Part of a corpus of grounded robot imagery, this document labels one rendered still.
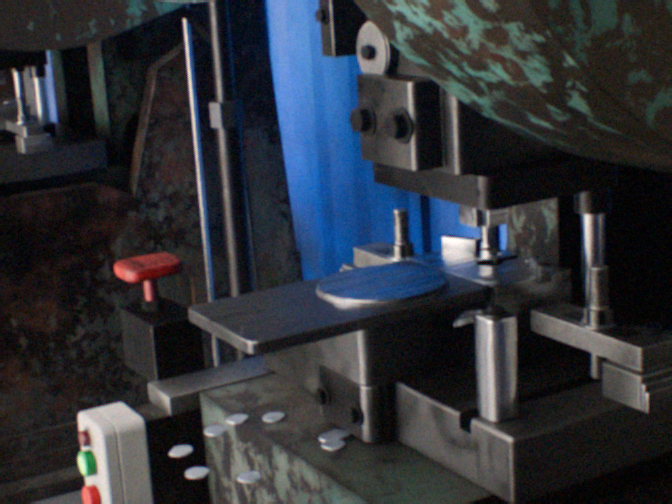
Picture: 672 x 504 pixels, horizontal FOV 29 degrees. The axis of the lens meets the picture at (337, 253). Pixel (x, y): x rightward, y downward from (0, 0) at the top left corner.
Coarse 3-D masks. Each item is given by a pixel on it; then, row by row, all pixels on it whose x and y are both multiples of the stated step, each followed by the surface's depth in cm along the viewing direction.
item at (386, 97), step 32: (384, 64) 121; (384, 96) 118; (416, 96) 115; (448, 96) 115; (352, 128) 122; (384, 128) 117; (416, 128) 115; (448, 128) 116; (480, 128) 116; (384, 160) 120; (416, 160) 116; (448, 160) 117; (480, 160) 116; (512, 160) 118; (544, 160) 120
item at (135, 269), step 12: (120, 264) 145; (132, 264) 145; (144, 264) 144; (156, 264) 144; (168, 264) 144; (180, 264) 145; (120, 276) 144; (132, 276) 143; (144, 276) 143; (156, 276) 143; (168, 276) 144; (144, 288) 146; (156, 288) 146
